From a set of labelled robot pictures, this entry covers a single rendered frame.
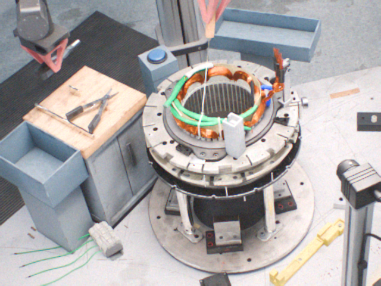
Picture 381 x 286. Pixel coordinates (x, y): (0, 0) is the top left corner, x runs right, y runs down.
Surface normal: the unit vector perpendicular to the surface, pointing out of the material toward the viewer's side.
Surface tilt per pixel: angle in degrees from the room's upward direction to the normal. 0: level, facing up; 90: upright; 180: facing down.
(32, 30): 90
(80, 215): 90
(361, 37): 0
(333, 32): 0
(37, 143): 90
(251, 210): 0
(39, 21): 90
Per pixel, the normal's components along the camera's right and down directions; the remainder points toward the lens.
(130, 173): 0.78, 0.39
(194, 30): 0.22, 0.69
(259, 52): -0.34, 0.71
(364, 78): -0.11, -0.68
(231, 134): -0.63, 0.62
